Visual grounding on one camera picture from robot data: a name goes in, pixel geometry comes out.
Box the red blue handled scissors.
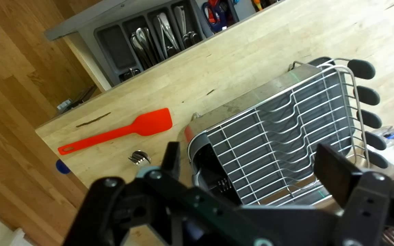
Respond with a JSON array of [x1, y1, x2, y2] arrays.
[[201, 0, 235, 33]]

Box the stacked silver forks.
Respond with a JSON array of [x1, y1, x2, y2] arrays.
[[154, 11, 180, 59]]

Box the stacked silver spoons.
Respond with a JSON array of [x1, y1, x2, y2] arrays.
[[130, 26, 160, 70]]

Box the orange silicone spatula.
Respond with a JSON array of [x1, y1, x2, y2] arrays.
[[57, 106, 174, 157]]

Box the grey kitchen drawer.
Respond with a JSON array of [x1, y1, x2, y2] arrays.
[[45, 0, 271, 93]]

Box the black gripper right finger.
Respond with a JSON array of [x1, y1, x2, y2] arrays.
[[313, 142, 394, 246]]

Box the grey cutlery organizer tray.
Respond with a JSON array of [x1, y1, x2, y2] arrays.
[[93, 0, 208, 87]]

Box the stacked silver knives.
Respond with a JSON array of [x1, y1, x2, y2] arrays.
[[174, 4, 200, 46]]

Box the grey wire dish rack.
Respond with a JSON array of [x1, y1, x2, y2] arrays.
[[183, 56, 394, 209]]

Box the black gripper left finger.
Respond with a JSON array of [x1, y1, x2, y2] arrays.
[[64, 141, 243, 246]]

